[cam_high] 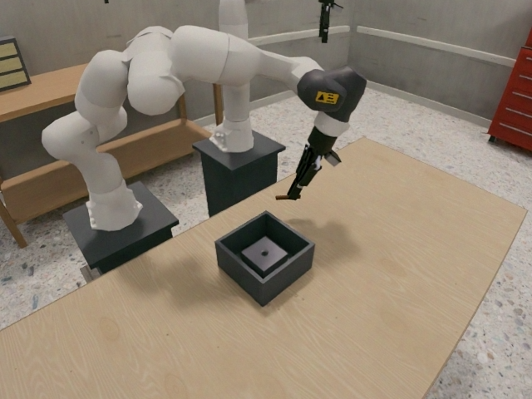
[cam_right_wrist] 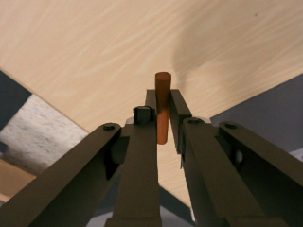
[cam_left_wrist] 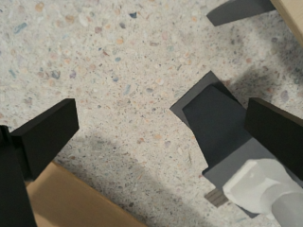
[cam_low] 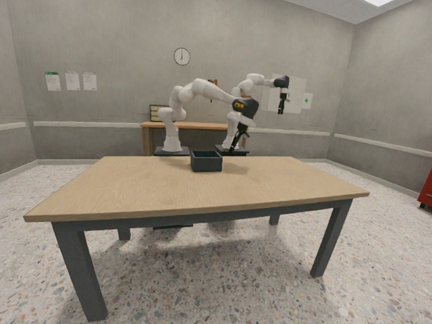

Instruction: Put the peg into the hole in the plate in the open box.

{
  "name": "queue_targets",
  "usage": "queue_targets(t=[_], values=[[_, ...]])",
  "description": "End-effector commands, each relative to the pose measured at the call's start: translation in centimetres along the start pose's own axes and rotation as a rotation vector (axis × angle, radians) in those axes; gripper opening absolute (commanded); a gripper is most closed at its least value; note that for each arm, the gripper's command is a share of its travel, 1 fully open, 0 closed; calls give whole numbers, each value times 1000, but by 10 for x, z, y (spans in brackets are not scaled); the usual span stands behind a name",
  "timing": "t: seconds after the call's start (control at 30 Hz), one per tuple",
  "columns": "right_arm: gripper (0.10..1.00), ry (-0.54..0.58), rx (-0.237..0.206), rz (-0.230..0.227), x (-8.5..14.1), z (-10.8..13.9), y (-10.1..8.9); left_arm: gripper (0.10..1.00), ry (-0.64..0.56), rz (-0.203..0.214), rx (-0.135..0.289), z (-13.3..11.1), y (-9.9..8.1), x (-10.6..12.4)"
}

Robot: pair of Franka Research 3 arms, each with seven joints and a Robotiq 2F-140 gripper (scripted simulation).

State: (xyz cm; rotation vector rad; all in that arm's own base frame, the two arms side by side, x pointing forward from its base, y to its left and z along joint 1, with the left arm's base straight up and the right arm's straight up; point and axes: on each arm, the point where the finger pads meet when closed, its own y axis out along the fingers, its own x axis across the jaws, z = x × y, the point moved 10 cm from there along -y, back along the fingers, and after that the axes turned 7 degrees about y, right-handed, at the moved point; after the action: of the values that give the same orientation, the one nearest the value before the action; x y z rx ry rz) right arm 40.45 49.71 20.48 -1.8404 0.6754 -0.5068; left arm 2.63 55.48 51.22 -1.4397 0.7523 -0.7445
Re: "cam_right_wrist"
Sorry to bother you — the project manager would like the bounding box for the brown cylindrical peg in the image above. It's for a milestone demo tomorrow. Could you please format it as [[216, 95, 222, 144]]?
[[154, 72, 171, 145]]

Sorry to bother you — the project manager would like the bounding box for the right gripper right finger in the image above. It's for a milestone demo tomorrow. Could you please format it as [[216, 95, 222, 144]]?
[[169, 89, 303, 227]]

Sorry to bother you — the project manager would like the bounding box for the white square plate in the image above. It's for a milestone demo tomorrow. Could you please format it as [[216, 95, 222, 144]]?
[[295, 154, 303, 161]]

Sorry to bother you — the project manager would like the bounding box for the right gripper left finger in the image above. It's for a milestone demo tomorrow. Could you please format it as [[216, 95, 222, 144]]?
[[0, 89, 162, 227]]

